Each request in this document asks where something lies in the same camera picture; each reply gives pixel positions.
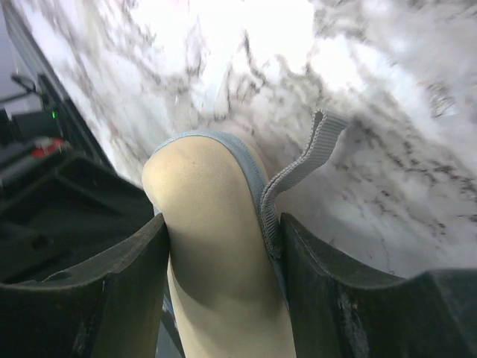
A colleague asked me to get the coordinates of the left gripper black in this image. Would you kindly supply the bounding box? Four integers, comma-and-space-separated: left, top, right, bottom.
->
0, 107, 156, 284

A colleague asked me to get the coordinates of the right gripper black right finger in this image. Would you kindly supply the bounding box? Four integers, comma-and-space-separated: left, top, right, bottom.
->
281, 214, 476, 357

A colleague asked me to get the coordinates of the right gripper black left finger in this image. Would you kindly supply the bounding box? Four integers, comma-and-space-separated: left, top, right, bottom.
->
1, 215, 169, 357

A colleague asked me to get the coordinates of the beige zippered umbrella case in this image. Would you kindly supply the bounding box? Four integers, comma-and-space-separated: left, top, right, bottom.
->
142, 110, 348, 357

